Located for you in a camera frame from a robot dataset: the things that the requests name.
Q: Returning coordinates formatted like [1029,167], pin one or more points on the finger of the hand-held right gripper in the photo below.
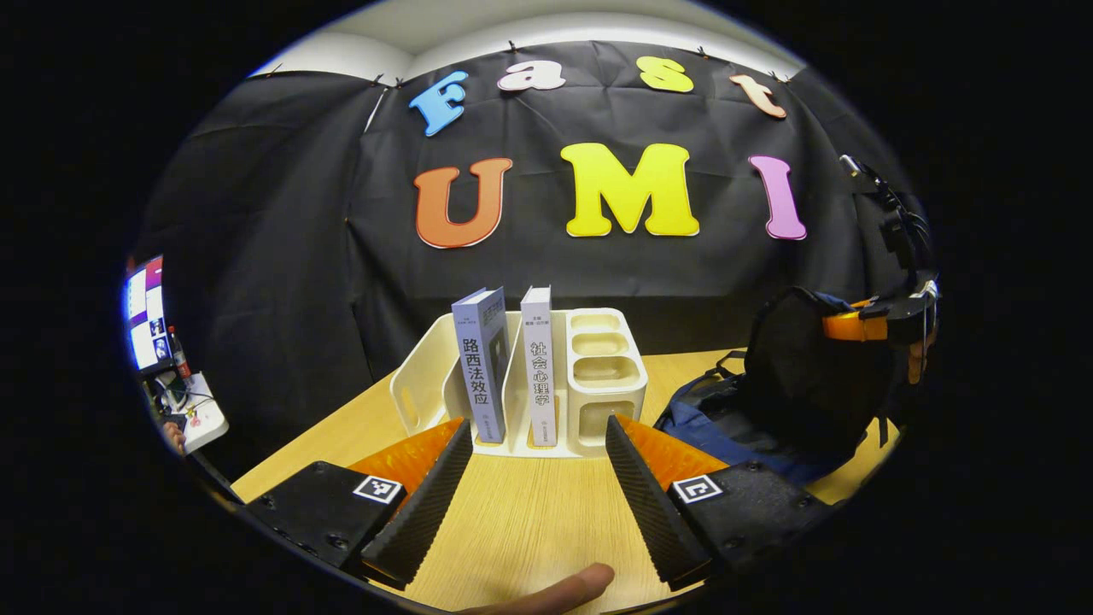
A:
[850,327]

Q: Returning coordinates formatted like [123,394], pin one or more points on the blue schoolbag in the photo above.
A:
[803,384]

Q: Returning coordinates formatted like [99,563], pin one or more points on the black backdrop cloth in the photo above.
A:
[598,273]

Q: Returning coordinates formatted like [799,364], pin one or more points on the grey-purple cover book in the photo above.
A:
[480,376]

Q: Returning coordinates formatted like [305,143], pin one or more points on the white plastic bookshelf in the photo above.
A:
[602,376]

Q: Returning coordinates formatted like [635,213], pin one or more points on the white cover book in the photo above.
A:
[538,376]

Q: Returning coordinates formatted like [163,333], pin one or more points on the small white table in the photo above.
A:
[205,418]

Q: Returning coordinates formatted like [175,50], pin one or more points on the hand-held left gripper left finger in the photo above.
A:
[423,504]

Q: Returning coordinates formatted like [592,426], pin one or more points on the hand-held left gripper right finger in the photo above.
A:
[649,512]

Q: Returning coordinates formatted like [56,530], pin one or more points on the red bottle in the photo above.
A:
[178,354]

